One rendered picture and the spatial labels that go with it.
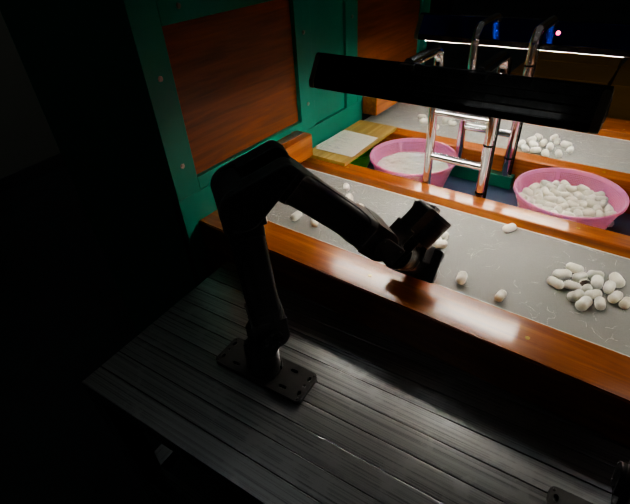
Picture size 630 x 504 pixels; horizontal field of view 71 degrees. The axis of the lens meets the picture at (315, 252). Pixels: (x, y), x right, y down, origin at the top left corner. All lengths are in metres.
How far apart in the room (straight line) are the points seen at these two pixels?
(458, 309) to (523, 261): 0.25
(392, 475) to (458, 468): 0.10
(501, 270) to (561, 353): 0.25
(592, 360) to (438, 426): 0.27
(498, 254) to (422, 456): 0.49
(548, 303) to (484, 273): 0.14
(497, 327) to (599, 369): 0.16
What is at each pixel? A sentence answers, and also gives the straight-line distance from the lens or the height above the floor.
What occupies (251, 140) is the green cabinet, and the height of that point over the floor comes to 0.89.
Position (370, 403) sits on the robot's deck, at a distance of 0.84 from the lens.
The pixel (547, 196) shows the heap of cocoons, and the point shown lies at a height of 0.74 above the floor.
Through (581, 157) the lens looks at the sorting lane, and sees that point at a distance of 1.61.
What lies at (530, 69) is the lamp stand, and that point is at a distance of 1.37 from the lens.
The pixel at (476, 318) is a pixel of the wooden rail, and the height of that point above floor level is 0.76.
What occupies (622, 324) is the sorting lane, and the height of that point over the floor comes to 0.74.
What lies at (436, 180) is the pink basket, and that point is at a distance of 1.36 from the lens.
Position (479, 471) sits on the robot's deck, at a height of 0.67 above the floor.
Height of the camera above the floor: 1.36
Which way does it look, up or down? 37 degrees down
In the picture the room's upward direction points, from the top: 4 degrees counter-clockwise
